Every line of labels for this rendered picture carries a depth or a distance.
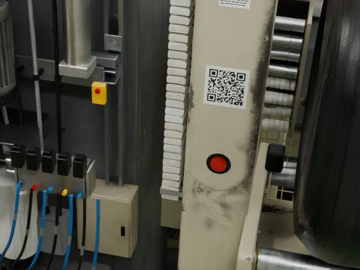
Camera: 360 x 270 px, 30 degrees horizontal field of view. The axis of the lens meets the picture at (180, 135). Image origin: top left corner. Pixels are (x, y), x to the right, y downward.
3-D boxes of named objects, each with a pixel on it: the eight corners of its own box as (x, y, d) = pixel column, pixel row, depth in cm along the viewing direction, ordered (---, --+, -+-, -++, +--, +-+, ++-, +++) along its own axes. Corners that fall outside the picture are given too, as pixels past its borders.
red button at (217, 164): (209, 171, 124) (210, 157, 123) (210, 165, 126) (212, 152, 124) (225, 173, 124) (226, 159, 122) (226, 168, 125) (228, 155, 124)
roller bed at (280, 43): (212, 126, 166) (222, 12, 150) (221, 98, 178) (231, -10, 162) (292, 138, 163) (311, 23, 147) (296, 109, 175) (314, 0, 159)
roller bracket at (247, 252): (232, 295, 124) (237, 256, 119) (255, 175, 158) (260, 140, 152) (249, 299, 124) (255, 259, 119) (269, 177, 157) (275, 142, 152)
